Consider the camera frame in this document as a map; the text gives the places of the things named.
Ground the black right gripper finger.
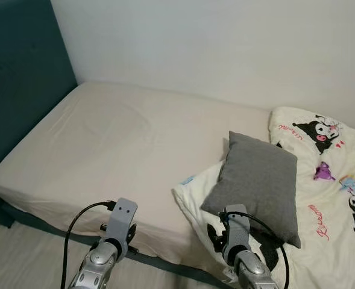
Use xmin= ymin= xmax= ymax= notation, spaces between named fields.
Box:
xmin=206 ymin=223 xmax=222 ymax=254

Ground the grey pillow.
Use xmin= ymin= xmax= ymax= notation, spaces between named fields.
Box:
xmin=200 ymin=131 xmax=303 ymax=249

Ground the cream sheeted mattress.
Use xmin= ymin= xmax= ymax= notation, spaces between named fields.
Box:
xmin=0 ymin=80 xmax=355 ymax=266

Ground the cream cartoon print blanket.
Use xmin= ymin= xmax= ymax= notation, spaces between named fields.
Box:
xmin=172 ymin=107 xmax=355 ymax=289

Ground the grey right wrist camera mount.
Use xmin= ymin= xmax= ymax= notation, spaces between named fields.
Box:
xmin=224 ymin=205 xmax=251 ymax=250

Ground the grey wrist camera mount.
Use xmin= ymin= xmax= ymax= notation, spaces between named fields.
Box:
xmin=224 ymin=205 xmax=251 ymax=250
xmin=108 ymin=197 xmax=138 ymax=241

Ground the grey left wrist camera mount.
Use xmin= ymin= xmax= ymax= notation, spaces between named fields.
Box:
xmin=108 ymin=197 xmax=138 ymax=241

